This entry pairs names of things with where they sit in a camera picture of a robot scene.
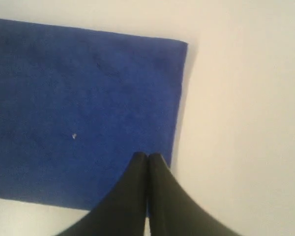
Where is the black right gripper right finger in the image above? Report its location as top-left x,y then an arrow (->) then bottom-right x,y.
148,153 -> 238,236

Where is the blue towel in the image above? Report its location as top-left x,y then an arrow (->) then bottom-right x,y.
0,19 -> 187,210

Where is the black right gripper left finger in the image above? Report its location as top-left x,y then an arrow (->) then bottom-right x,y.
59,152 -> 148,236

